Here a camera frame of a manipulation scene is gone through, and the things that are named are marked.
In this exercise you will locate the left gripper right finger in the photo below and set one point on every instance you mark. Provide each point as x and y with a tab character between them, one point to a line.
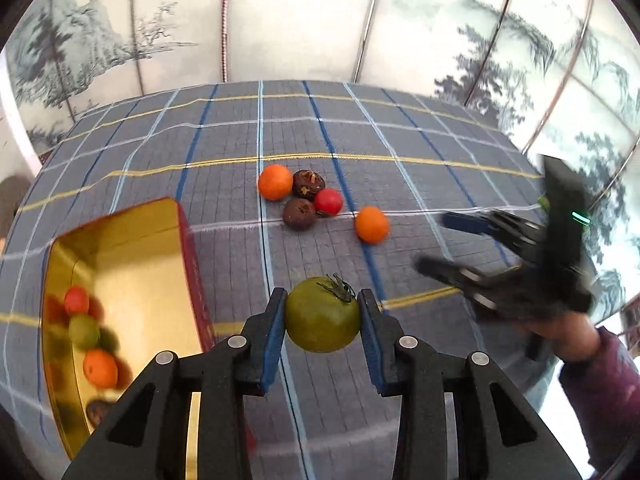
463	410

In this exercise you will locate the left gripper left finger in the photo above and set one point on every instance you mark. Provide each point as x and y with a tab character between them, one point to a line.
144	435

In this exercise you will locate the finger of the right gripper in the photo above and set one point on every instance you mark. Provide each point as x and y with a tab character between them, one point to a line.
480	222
471	282

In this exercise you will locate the orange mandarin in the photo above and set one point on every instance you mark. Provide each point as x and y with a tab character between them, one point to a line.
371	225

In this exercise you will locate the green tomato with stem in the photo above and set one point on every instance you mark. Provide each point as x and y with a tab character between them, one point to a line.
322	314

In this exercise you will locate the small red tomato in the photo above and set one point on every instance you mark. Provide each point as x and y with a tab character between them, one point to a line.
328	202

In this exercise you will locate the orange fruit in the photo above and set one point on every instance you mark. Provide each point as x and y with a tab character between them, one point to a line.
100	368

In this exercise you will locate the purple sleeve forearm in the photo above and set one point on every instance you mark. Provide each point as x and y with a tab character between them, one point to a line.
604	393

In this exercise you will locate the person right hand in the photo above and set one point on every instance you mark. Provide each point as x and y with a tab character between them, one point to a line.
573	336

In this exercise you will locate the dark brown passion fruit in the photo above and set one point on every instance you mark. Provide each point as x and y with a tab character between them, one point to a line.
96	410

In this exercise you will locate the green tomato in tin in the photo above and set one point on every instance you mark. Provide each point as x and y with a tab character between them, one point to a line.
84	332

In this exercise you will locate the red tomato in tin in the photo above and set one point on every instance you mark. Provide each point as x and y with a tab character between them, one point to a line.
76	301

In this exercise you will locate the painted landscape folding screen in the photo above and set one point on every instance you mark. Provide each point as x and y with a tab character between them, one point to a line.
556	76

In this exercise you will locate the dark brown round fruit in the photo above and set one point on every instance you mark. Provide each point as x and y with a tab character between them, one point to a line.
299	214

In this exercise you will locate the brown wrinkled fruit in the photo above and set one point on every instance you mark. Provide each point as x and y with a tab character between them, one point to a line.
307	184

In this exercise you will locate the plaid blue-grey tablecloth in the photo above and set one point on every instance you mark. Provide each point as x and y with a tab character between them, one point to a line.
205	147

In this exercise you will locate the orange tangerine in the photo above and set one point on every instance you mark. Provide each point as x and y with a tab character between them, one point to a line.
275	182

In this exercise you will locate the grey millstone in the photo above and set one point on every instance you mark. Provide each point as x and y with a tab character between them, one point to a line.
13	190

